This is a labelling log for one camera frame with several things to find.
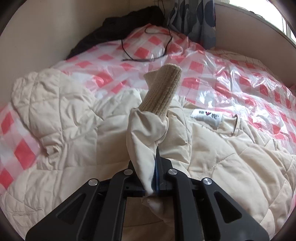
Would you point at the left blue cartoon curtain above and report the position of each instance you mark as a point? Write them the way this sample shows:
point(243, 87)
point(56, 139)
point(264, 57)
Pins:
point(196, 20)

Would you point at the cream quilted jacket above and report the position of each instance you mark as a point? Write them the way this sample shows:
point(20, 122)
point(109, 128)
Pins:
point(85, 138)

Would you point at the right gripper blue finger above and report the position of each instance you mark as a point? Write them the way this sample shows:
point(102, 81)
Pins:
point(157, 171)

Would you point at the red checkered plastic bed cover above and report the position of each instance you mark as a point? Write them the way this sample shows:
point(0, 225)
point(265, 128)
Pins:
point(220, 81)

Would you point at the black clothes pile by wall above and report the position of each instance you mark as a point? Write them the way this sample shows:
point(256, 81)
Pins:
point(119, 27)

